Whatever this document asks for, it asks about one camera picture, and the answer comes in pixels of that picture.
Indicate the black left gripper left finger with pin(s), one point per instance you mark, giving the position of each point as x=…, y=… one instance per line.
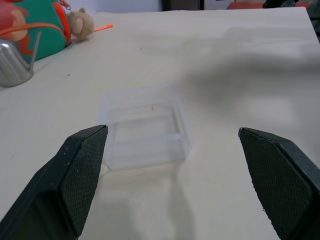
x=75, y=180

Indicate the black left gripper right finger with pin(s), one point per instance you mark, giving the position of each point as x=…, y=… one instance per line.
x=277, y=180

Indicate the clear plastic box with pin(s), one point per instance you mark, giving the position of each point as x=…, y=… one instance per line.
x=147, y=127

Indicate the small metal watering can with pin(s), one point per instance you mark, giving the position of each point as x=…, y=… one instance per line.
x=12, y=63

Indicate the brown teddy bear plush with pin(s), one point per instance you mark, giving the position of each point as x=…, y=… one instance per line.
x=80, y=24

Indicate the green and orange backpack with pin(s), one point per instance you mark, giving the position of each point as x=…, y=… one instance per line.
x=30, y=27

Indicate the red object behind table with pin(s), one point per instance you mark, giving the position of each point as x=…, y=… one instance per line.
x=246, y=5

